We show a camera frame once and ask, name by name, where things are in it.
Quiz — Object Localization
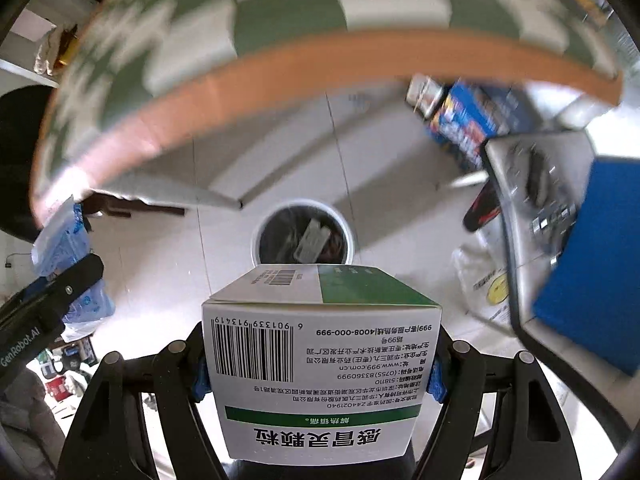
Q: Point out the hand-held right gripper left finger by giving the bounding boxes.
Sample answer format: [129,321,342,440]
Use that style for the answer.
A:
[60,322,221,480]

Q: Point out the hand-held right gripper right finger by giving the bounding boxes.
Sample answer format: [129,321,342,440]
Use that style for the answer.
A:
[415,326,576,480]

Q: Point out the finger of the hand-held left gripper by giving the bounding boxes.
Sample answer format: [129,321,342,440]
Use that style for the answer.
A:
[0,254,107,329]

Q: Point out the blue white plastic packet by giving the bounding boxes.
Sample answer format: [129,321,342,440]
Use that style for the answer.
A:
[31,195,117,333]

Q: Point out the white green medicine box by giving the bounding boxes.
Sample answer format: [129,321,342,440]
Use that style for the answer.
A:
[202,264,443,463]

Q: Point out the white trash bin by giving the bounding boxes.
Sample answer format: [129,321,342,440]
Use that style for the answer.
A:
[250,200,357,267]

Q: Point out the person's grey pants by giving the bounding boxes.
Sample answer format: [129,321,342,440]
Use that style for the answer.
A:
[0,370,67,461]

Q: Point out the white smiley plastic bag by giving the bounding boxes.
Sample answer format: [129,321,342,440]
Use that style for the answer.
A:
[451,244,517,332]

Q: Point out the black red slipper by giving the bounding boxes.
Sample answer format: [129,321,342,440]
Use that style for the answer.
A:
[462,182,502,234]

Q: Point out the white flat packet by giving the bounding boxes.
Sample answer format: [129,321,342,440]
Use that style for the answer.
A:
[296,217,332,262]

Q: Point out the blue cushion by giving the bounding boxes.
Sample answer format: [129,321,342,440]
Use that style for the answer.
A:
[532,157,640,367]

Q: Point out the white stick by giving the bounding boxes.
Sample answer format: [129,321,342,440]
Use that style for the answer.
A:
[439,170,489,189]

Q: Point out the beige cloth bundle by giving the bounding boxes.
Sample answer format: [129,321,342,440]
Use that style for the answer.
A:
[34,24,77,77]

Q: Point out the blue printed carton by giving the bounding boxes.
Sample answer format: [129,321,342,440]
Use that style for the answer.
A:
[427,80,537,171]

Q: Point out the grey container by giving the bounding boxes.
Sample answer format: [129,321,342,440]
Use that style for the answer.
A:
[406,74,449,117]

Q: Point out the green checkered tablecloth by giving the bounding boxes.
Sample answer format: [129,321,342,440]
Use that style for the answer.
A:
[32,0,623,226]

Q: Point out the black wall plug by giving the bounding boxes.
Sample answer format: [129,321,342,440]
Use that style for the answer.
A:
[2,252,36,271]

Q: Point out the black-frame white chair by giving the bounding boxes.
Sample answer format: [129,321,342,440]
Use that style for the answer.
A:
[482,132,640,377]

